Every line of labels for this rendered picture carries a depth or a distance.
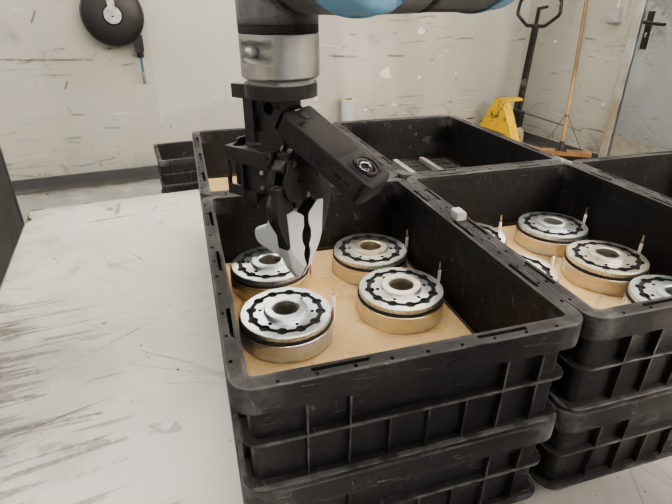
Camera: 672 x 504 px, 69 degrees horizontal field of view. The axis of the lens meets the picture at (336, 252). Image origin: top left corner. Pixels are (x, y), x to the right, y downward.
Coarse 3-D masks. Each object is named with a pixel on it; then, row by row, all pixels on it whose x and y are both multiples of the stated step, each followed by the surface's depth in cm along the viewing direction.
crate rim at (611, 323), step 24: (504, 168) 78; (528, 168) 79; (576, 168) 79; (432, 192) 69; (528, 264) 50; (552, 288) 46; (600, 312) 42; (624, 312) 42; (648, 312) 42; (600, 336) 42; (624, 336) 43
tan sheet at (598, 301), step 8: (504, 232) 81; (512, 232) 81; (512, 240) 78; (512, 248) 75; (520, 248) 75; (536, 256) 73; (544, 256) 73; (560, 264) 71; (560, 272) 69; (560, 280) 67; (568, 280) 67; (568, 288) 65; (576, 288) 65; (584, 296) 63; (592, 296) 63; (600, 296) 63; (608, 296) 63; (616, 296) 63; (592, 304) 61; (600, 304) 61; (608, 304) 61; (616, 304) 61
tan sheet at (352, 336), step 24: (312, 264) 71; (408, 264) 71; (312, 288) 65; (336, 288) 65; (336, 312) 60; (240, 336) 55; (336, 336) 55; (360, 336) 55; (384, 336) 55; (408, 336) 55; (432, 336) 55; (456, 336) 55; (312, 360) 52
